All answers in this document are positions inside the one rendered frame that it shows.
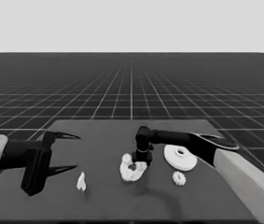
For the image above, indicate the small white T-shaped piece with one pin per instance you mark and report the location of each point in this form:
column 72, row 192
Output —
column 81, row 184

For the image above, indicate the white round carrier with pins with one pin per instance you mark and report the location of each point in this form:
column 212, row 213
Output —
column 136, row 176

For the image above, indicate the large thick white disc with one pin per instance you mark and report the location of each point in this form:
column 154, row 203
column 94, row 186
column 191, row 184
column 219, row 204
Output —
column 176, row 160

